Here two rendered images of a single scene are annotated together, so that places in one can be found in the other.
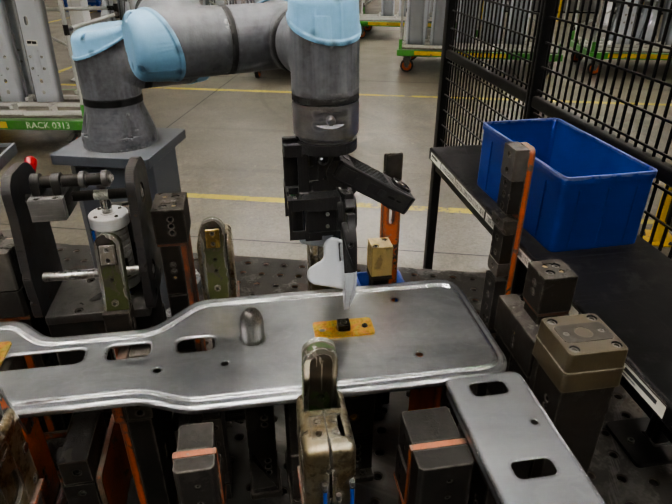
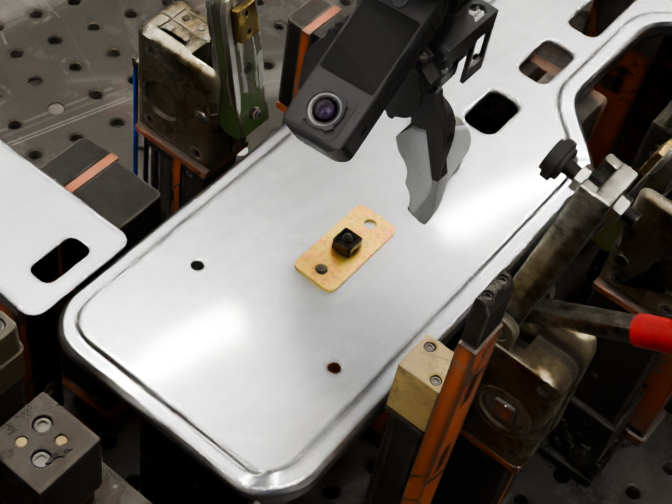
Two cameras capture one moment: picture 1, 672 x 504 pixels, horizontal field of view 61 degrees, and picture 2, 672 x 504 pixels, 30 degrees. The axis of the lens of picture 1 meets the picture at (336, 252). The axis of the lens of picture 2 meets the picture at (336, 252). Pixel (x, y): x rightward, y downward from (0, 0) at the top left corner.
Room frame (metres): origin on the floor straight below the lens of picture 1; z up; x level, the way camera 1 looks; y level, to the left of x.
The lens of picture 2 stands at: (1.01, -0.48, 1.74)
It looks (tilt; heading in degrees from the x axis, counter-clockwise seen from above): 52 degrees down; 129
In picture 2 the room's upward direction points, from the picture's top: 12 degrees clockwise
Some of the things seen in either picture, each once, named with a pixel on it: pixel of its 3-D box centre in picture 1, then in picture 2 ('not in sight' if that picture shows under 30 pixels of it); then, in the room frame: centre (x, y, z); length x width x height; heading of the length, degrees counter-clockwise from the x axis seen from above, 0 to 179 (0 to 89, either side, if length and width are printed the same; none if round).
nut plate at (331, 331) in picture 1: (343, 325); (346, 243); (0.64, -0.01, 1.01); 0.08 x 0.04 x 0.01; 99
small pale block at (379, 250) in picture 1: (376, 336); (389, 490); (0.78, -0.07, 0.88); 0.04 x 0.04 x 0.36; 9
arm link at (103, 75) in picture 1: (109, 59); not in sight; (1.17, 0.45, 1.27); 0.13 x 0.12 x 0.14; 119
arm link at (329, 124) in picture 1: (326, 119); not in sight; (0.63, 0.01, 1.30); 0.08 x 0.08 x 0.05
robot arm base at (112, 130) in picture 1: (117, 117); not in sight; (1.17, 0.45, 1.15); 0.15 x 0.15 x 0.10
